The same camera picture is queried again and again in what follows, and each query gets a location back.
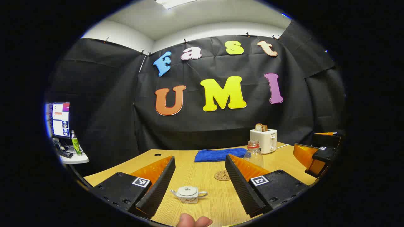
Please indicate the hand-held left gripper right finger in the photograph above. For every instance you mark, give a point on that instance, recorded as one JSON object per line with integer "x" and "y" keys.
{"x": 238, "y": 186}

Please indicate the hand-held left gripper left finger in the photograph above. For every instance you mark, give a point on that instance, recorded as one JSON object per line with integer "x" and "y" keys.
{"x": 161, "y": 186}

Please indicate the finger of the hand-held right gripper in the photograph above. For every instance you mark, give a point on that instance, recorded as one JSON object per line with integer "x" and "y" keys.
{"x": 328, "y": 140}
{"x": 326, "y": 155}

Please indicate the white teacup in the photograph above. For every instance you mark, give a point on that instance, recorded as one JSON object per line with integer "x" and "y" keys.
{"x": 187, "y": 198}

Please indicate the clear plastic water bottle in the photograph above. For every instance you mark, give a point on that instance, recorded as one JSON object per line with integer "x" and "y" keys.
{"x": 253, "y": 156}

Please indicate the green drink bottle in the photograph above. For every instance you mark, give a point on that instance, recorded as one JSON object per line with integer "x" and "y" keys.
{"x": 76, "y": 145}

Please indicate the blue towel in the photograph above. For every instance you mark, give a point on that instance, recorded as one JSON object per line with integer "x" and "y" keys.
{"x": 217, "y": 154}

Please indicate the white toaster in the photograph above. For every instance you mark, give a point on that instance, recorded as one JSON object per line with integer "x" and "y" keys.
{"x": 263, "y": 140}

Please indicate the bread slice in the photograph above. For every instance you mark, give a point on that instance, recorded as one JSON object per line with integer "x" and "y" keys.
{"x": 261, "y": 127}

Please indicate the white side table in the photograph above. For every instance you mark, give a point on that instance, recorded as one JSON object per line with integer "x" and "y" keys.
{"x": 77, "y": 157}

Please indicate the black keyboard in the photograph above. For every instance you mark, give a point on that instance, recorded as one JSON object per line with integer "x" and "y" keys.
{"x": 64, "y": 154}

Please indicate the computer monitor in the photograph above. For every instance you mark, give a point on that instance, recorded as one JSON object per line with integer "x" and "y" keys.
{"x": 60, "y": 121}

